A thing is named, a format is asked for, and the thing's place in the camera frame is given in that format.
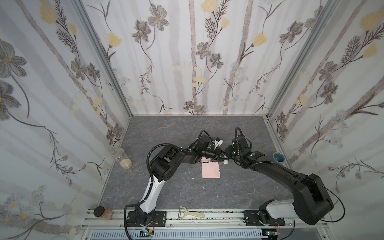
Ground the teal ceramic cup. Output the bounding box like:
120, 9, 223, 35
272, 152, 286, 165

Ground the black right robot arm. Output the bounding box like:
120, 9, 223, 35
225, 135, 334, 226

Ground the cream vegetable peeler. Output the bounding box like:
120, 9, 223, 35
178, 206, 205, 219

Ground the pink paper envelope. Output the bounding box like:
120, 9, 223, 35
202, 158, 221, 179

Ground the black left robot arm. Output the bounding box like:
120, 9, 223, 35
124, 130, 226, 227

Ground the aluminium mounting rail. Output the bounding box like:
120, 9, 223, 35
81, 209, 335, 240

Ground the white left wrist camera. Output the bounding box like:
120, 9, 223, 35
212, 138, 224, 149

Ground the amber jar with black lid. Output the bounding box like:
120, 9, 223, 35
93, 206, 114, 221

